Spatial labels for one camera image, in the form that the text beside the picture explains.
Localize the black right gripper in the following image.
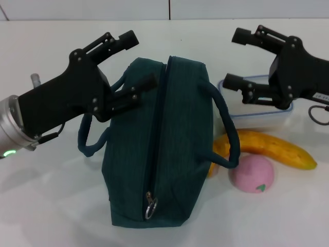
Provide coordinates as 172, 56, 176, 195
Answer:
223, 25, 329, 110

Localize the dark teal fabric bag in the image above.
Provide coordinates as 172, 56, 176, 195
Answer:
78, 55, 242, 227

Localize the yellow banana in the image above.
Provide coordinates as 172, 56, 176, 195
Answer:
207, 130, 318, 178

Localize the clear container with blue lid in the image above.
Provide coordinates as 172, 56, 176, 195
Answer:
217, 74, 294, 129

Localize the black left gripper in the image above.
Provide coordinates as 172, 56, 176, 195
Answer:
18, 30, 159, 138

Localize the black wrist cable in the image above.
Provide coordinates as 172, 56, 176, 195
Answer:
308, 104, 329, 127
33, 123, 65, 149

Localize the pink toy peach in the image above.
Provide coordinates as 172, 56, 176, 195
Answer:
228, 154, 276, 194

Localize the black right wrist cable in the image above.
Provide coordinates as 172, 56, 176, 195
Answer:
308, 104, 329, 127

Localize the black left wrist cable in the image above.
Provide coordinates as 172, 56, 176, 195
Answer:
33, 123, 65, 149

